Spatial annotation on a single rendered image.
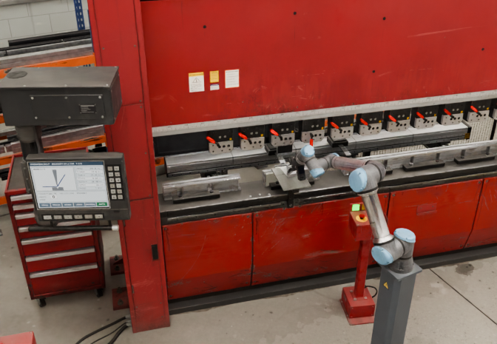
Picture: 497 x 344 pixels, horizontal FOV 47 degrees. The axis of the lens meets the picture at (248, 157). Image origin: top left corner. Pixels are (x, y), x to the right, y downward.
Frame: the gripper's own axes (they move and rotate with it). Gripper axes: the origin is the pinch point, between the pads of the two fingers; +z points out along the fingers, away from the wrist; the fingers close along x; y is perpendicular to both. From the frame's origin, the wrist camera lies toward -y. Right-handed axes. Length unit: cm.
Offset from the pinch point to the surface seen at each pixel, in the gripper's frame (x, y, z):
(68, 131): 129, 107, 118
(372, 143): -75, 17, 23
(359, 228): -30, -45, -4
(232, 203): 40.2, -8.1, 12.6
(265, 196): 18.5, -8.1, 10.7
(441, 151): -113, -4, 2
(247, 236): 31, -26, 33
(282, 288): 4, -62, 74
